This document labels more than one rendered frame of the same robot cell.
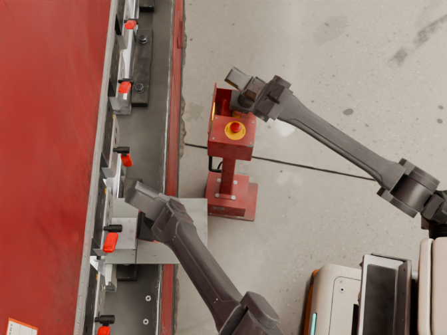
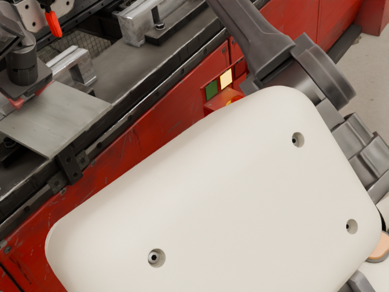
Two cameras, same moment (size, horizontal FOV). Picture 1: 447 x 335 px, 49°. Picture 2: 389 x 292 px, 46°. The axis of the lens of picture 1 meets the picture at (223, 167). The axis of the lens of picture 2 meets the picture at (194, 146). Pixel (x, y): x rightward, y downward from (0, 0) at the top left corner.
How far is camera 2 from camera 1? 0.93 m
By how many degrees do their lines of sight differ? 34
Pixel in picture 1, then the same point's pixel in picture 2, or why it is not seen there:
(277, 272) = not seen: outside the picture
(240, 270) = not seen: outside the picture
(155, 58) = (201, 16)
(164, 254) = (21, 131)
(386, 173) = (258, 44)
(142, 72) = (175, 17)
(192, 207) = (90, 105)
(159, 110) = (167, 51)
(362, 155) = (236, 10)
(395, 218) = not seen: outside the picture
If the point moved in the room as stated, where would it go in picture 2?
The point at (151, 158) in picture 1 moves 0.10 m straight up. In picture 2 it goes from (122, 82) to (113, 51)
